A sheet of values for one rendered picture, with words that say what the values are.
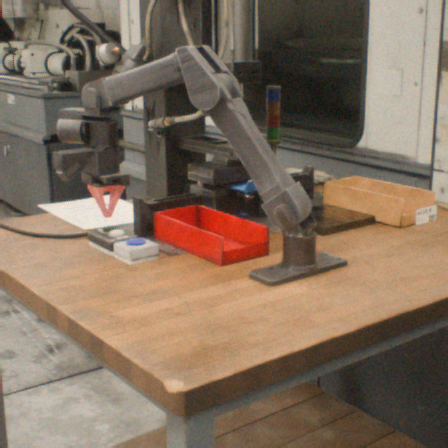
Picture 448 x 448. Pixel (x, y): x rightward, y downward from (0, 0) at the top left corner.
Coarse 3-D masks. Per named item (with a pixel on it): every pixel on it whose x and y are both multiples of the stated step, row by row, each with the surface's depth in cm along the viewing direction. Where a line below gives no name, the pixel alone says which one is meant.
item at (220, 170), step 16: (176, 144) 184; (192, 144) 178; (208, 144) 173; (224, 144) 172; (224, 160) 167; (240, 160) 169; (192, 176) 169; (208, 176) 164; (224, 176) 164; (240, 176) 167
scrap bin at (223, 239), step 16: (176, 208) 159; (192, 208) 161; (208, 208) 159; (160, 224) 154; (176, 224) 149; (192, 224) 162; (208, 224) 160; (224, 224) 155; (240, 224) 150; (256, 224) 146; (160, 240) 155; (176, 240) 150; (192, 240) 145; (208, 240) 140; (224, 240) 154; (240, 240) 151; (256, 240) 147; (208, 256) 141; (224, 256) 138; (240, 256) 140; (256, 256) 143
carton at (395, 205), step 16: (352, 176) 187; (336, 192) 178; (352, 192) 174; (368, 192) 169; (384, 192) 181; (400, 192) 176; (416, 192) 173; (432, 192) 169; (352, 208) 174; (368, 208) 170; (384, 208) 166; (400, 208) 163; (416, 208) 173; (432, 208) 169; (384, 224) 167; (400, 224) 163; (416, 224) 167
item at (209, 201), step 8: (192, 192) 171; (200, 192) 168; (248, 192) 170; (208, 200) 166; (216, 200) 164; (224, 200) 166; (232, 200) 167; (248, 200) 176; (256, 200) 174; (216, 208) 165; (224, 208) 166; (232, 208) 168; (240, 208) 179; (248, 208) 177; (256, 208) 174; (256, 216) 175; (264, 216) 174
